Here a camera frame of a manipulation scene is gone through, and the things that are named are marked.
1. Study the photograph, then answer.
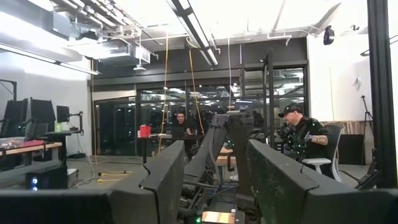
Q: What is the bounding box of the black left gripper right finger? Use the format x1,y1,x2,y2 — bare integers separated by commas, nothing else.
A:
246,139,398,224

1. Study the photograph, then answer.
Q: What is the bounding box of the red container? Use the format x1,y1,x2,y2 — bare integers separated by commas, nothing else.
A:
138,124,152,139

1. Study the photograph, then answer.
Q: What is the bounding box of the black stand frame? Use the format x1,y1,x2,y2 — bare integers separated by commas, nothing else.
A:
262,48,277,149

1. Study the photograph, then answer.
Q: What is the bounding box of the white office chair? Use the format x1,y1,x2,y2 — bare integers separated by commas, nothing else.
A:
300,124,345,183

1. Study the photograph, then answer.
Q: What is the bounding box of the long ceiling light bar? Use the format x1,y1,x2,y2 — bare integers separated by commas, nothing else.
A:
166,0,220,67

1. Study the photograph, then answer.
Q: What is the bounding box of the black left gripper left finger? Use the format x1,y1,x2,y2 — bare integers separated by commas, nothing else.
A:
0,139,187,224

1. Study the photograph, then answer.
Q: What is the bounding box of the person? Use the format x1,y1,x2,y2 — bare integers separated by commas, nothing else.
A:
172,111,196,138
277,103,330,162

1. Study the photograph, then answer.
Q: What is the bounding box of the grey ceiling air unit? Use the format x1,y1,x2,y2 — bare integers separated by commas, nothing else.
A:
99,39,152,67

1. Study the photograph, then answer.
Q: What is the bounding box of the black ceiling device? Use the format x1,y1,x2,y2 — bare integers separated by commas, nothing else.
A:
322,26,336,47

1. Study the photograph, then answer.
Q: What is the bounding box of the black computer monitor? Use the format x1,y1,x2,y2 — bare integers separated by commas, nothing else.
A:
0,98,29,138
30,97,57,133
55,105,71,124

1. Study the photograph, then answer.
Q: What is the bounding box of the black computer case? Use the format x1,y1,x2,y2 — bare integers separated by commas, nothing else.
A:
25,164,70,191

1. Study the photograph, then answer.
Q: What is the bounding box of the yellow floor cable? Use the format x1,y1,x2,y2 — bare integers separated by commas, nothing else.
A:
96,170,133,184

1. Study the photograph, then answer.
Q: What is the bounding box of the wooden workbench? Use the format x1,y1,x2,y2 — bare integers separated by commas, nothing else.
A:
0,141,63,170
216,147,237,167

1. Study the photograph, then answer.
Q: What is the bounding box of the yellow hanging cable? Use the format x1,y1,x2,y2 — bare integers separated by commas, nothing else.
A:
185,37,206,136
157,32,170,155

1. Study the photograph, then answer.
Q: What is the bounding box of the black tripod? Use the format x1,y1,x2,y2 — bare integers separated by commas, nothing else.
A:
359,95,375,162

